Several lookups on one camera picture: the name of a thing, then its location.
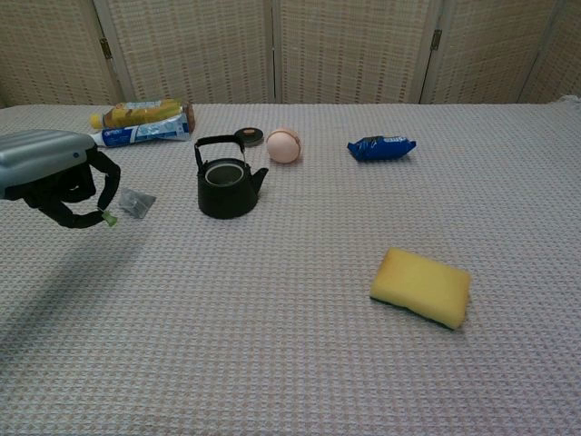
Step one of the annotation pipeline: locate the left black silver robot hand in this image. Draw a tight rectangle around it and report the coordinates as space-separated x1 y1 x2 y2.
0 129 123 230

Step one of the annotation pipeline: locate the pyramid tea bag with tag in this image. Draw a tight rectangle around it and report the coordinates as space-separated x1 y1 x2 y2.
100 189 158 228

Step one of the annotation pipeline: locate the black cast iron teapot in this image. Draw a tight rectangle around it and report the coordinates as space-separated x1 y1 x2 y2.
193 134 270 220

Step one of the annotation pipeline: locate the black round teapot lid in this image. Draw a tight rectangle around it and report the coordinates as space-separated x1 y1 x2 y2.
233 127 267 149

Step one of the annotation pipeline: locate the yellow drink bottle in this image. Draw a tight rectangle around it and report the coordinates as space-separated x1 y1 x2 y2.
89 100 199 130

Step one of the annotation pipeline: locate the blue white toothpaste tube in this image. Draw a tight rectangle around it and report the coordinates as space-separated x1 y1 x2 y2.
88 113 194 150

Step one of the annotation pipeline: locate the woven bamboo folding screen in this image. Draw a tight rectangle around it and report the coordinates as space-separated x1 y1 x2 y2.
0 0 581 109

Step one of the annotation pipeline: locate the pink ball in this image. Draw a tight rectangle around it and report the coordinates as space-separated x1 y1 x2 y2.
265 128 303 164

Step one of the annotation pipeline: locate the pale woven tablecloth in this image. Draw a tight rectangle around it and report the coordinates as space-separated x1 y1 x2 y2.
0 94 581 436

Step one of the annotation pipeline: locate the blue cookie packet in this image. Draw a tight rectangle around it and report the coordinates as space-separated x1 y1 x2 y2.
347 133 418 163

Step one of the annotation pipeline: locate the yellow sponge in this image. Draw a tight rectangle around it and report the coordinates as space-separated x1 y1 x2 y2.
369 247 472 332

